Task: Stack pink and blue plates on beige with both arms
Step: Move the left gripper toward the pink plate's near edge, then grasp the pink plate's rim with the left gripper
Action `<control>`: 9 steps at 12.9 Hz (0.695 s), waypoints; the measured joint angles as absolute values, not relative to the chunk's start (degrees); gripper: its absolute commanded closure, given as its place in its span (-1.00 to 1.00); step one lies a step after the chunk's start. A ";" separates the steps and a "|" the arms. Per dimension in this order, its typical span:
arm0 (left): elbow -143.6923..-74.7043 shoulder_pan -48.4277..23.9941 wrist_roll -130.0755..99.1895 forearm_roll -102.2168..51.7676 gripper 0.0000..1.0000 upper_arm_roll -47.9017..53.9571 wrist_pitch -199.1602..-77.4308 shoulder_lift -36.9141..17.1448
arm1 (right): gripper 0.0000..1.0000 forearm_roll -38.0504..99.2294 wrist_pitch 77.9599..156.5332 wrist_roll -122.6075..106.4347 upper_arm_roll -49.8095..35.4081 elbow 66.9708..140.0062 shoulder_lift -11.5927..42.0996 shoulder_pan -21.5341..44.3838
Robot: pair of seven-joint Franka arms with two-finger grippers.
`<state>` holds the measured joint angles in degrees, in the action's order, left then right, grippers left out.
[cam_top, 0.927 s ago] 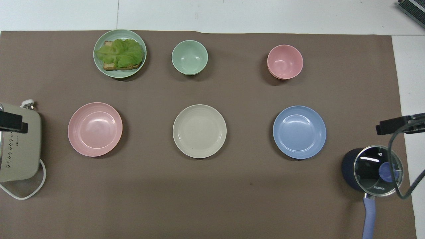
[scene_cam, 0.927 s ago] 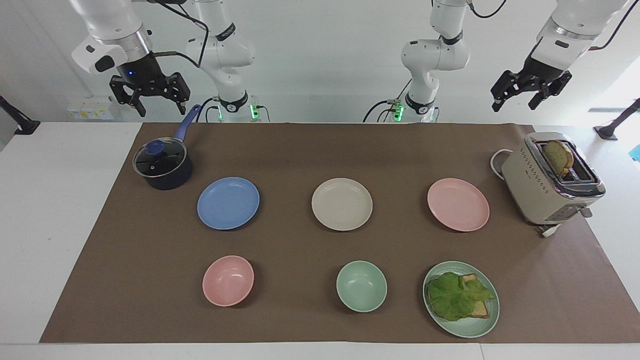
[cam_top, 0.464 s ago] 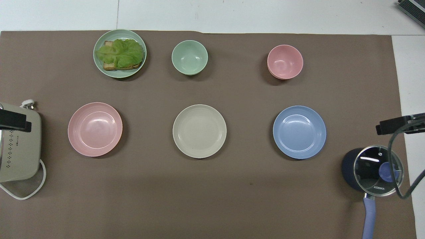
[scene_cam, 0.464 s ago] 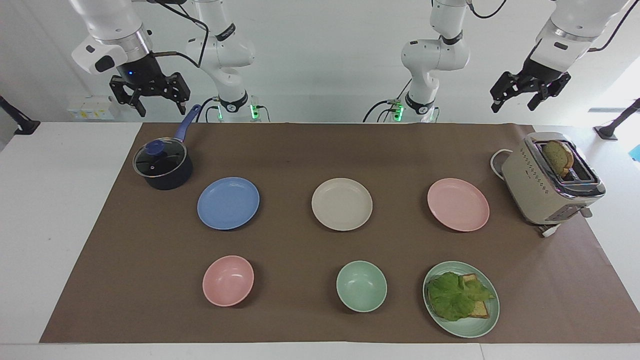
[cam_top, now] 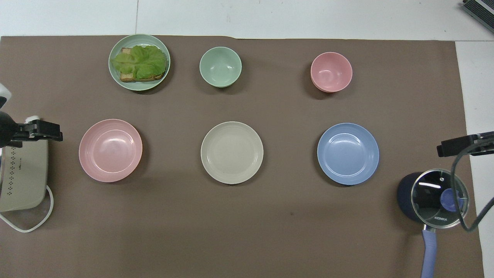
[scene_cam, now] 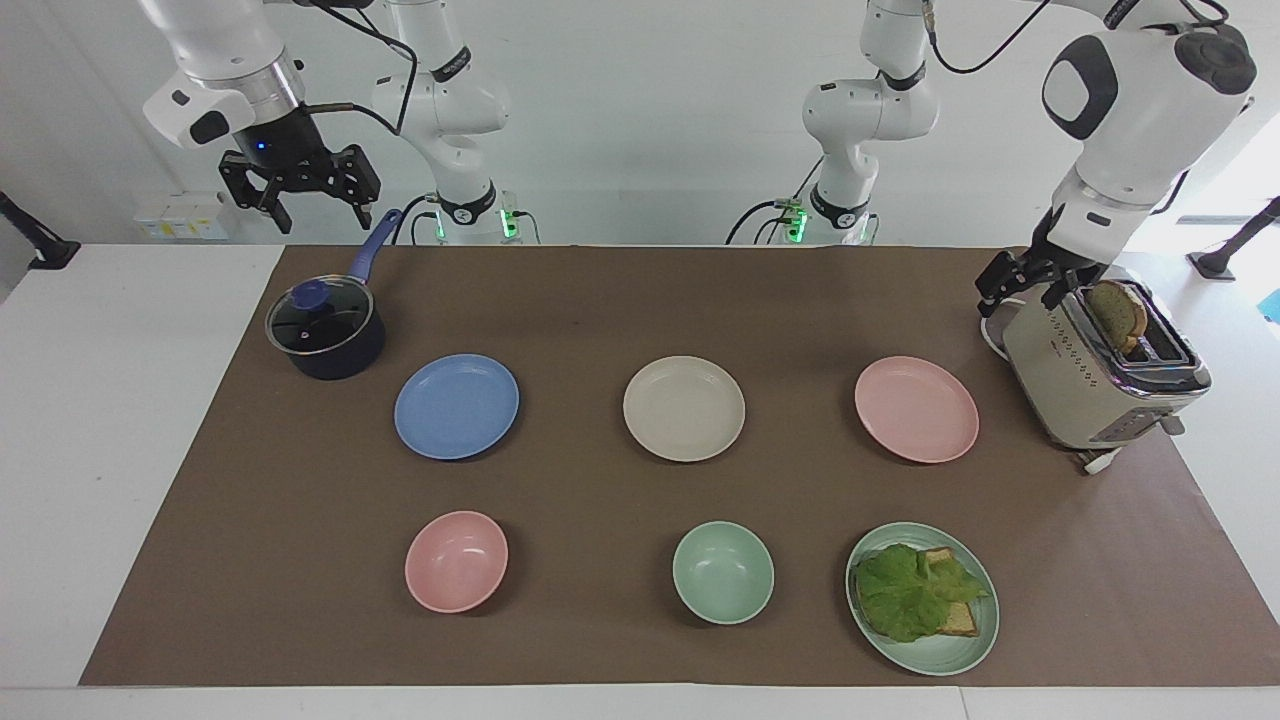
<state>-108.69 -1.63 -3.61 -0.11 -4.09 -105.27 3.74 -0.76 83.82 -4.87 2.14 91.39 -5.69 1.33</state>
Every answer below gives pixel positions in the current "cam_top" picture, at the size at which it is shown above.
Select green bowl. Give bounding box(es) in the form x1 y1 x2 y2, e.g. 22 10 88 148
199 46 242 88

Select glass pot lid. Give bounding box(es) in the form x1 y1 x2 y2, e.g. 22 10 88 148
410 168 470 230

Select green lettuce leaf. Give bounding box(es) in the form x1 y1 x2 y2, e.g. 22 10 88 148
112 45 167 80

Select toast slice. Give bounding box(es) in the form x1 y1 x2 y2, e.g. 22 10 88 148
119 47 167 83

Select pink plate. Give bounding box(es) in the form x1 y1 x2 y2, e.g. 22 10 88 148
78 119 143 183

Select blue plate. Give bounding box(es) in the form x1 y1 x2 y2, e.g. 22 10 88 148
317 122 380 186

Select pink bowl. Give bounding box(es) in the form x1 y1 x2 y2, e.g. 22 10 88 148
310 52 353 93

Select beige appliance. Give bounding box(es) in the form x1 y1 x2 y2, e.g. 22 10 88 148
0 116 49 212

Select beige plate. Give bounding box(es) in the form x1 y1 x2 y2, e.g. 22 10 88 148
200 121 264 185

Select dark blue pot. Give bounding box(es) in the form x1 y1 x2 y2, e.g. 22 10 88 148
397 172 438 278

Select white cable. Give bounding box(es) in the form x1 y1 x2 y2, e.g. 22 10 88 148
0 185 54 233

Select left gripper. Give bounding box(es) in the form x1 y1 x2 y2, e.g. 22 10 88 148
0 111 30 148

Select black cable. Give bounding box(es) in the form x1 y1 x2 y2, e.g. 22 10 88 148
451 133 494 232

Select green plate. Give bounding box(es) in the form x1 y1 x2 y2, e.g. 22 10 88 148
108 34 171 92

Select grey ribbed device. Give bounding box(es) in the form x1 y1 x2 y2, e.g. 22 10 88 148
462 0 494 23

